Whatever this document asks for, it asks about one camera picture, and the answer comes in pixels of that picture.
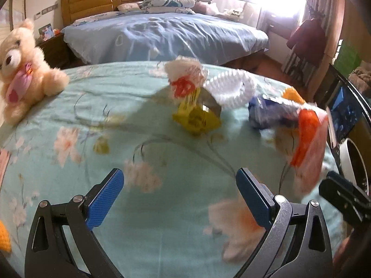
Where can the white round waste bin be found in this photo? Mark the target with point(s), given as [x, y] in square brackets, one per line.
[346, 153]

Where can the orange plastic bag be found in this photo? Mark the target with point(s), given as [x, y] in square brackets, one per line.
[308, 139]

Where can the white red plastic bag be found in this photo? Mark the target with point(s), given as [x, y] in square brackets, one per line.
[185, 75]

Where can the flat patterned pillow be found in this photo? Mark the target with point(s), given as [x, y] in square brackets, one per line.
[171, 10]

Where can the black glass-top dresser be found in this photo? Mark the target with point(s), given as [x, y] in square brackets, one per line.
[339, 113]

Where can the brown plush toy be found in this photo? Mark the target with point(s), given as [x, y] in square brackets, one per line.
[362, 81]

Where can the orange yellow packet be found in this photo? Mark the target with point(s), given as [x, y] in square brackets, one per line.
[292, 95]

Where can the photo frame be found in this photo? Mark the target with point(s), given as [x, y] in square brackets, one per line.
[45, 31]

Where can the cream teddy bear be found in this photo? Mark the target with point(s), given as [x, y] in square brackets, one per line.
[26, 72]

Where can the bed with blue cover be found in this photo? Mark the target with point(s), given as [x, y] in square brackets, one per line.
[162, 37]

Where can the blue packet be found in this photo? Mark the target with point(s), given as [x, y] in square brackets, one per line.
[260, 115]

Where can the wooden nightstand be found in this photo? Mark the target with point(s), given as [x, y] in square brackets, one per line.
[55, 50]

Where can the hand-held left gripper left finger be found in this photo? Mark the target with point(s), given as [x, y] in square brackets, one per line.
[104, 198]

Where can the patterned blue white pillow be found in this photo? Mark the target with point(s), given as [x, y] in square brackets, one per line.
[168, 1]

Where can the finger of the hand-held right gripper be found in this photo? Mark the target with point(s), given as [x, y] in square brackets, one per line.
[345, 202]
[336, 177]

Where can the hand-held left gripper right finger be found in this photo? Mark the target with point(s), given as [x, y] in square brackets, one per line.
[255, 199]

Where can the pink cushion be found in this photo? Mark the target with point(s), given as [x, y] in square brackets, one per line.
[211, 8]

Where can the flat blue pillow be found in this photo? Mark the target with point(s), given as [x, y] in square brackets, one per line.
[92, 18]

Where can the green box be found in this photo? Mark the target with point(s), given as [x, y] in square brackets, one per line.
[347, 59]

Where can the wall switch panel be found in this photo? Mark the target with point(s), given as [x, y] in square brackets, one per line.
[45, 11]

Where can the white fluffy packet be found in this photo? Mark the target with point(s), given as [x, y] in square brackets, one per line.
[229, 89]

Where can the wooden headboard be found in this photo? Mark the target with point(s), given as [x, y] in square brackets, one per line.
[95, 3]

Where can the small white pillow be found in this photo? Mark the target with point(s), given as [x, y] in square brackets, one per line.
[130, 7]

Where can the yellow knitted cylinder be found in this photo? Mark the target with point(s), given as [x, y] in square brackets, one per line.
[3, 236]

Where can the floral teal bed sheet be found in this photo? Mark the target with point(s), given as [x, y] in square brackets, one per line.
[174, 208]

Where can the dark red coat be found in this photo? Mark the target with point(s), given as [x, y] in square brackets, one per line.
[307, 40]

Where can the grey bed guard rail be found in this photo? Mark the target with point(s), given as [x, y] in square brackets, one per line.
[249, 5]

